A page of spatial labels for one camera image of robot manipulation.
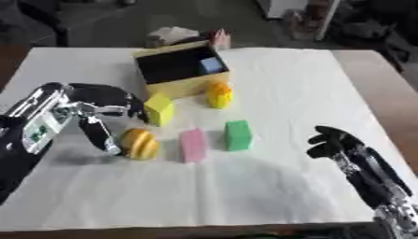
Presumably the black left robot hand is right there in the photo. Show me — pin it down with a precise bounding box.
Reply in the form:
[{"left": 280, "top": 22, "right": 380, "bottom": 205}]
[{"left": 66, "top": 82, "right": 150, "bottom": 157}]

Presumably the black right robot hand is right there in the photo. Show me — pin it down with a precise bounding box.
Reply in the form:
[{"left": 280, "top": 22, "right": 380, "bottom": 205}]
[{"left": 303, "top": 125, "right": 415, "bottom": 210}]

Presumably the tan cardboard box black inside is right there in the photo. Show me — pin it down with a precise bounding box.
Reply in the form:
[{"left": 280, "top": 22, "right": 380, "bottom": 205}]
[{"left": 132, "top": 39, "right": 232, "bottom": 101}]

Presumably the yellow block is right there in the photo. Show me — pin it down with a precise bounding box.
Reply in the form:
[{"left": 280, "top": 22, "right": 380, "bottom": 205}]
[{"left": 142, "top": 92, "right": 176, "bottom": 128}]

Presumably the orange ridged toy pumpkin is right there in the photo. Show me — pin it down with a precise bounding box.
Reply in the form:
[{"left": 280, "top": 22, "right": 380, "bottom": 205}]
[{"left": 118, "top": 127, "right": 162, "bottom": 162}]

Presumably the beige crumpled bag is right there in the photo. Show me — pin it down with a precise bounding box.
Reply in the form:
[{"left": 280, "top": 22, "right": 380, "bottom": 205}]
[{"left": 144, "top": 26, "right": 202, "bottom": 49}]

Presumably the black chair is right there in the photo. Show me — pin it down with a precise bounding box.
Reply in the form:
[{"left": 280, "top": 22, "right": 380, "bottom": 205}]
[{"left": 14, "top": 0, "right": 72, "bottom": 48}]

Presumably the pink block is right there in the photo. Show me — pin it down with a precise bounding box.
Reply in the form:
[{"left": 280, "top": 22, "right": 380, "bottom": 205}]
[{"left": 177, "top": 127, "right": 209, "bottom": 164}]

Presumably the green block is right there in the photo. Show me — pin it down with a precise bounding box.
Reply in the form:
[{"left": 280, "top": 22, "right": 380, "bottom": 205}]
[{"left": 223, "top": 119, "right": 255, "bottom": 152}]

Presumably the blue block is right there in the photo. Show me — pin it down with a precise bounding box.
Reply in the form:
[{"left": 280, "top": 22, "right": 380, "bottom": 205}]
[{"left": 197, "top": 56, "right": 228, "bottom": 76}]

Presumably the yellow toy lemon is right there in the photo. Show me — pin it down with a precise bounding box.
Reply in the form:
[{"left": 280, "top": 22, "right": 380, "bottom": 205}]
[{"left": 205, "top": 80, "right": 235, "bottom": 110}]

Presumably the pink small carton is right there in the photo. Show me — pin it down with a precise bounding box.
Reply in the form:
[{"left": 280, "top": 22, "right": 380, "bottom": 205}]
[{"left": 209, "top": 28, "right": 232, "bottom": 52}]

